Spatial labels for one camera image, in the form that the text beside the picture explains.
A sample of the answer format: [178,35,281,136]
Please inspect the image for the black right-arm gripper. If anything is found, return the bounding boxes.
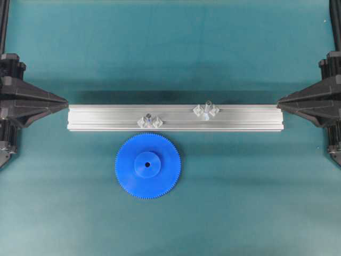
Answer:
[277,52,341,167]

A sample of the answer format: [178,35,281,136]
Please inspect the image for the steel shaft with clear mount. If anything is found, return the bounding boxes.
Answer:
[137,113,163,129]
[192,100,220,121]

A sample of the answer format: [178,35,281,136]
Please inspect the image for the black frame post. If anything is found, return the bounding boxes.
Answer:
[329,0,340,51]
[0,0,10,54]

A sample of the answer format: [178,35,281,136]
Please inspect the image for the black left frame post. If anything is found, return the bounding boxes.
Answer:
[0,0,10,54]

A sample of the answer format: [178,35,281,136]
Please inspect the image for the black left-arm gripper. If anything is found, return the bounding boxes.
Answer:
[0,53,69,171]

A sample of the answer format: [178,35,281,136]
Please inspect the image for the right steel shaft with clear mount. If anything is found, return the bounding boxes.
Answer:
[192,100,220,121]

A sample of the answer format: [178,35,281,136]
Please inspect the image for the large blue plastic gear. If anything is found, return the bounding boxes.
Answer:
[115,133,182,199]

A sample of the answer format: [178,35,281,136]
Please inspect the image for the left steel shaft with clear mount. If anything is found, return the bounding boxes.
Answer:
[137,113,163,129]

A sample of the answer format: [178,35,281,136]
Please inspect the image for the silver aluminium extrusion rail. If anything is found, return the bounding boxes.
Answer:
[67,104,284,132]

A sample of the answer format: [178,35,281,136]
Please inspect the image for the black right frame post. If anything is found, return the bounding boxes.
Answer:
[329,0,340,51]

